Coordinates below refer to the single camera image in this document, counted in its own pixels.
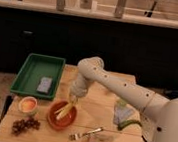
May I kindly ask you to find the red bowl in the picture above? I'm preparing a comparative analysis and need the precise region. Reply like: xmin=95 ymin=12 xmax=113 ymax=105
xmin=47 ymin=101 xmax=77 ymax=131

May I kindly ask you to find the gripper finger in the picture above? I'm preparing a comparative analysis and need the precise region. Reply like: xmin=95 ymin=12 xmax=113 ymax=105
xmin=72 ymin=96 xmax=79 ymax=106
xmin=69 ymin=96 xmax=74 ymax=103

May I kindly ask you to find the small white cup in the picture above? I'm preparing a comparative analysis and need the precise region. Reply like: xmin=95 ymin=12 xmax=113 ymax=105
xmin=18 ymin=96 xmax=38 ymax=116

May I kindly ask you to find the yellow banana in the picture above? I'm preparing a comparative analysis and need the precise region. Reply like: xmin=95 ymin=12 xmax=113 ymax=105
xmin=56 ymin=103 xmax=74 ymax=120

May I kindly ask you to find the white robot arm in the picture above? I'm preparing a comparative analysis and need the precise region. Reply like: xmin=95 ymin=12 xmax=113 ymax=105
xmin=70 ymin=56 xmax=168 ymax=121

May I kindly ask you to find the green pepper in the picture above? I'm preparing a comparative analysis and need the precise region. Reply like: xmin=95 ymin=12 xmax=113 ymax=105
xmin=117 ymin=119 xmax=142 ymax=131

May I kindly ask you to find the light blue cloth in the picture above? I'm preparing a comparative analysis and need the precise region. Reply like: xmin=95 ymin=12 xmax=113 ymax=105
xmin=113 ymin=99 xmax=136 ymax=126

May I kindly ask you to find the grey sponge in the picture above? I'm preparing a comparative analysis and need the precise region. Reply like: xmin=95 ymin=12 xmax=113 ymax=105
xmin=37 ymin=76 xmax=53 ymax=93

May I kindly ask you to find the green plastic tray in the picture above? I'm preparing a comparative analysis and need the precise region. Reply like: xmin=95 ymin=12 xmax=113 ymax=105
xmin=10 ymin=53 xmax=66 ymax=101

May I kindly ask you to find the bunch of dark grapes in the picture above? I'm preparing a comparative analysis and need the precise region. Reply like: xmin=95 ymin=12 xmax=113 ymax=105
xmin=11 ymin=117 xmax=41 ymax=135

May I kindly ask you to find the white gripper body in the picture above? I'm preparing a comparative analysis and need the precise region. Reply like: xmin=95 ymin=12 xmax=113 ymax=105
xmin=70 ymin=75 xmax=91 ymax=98

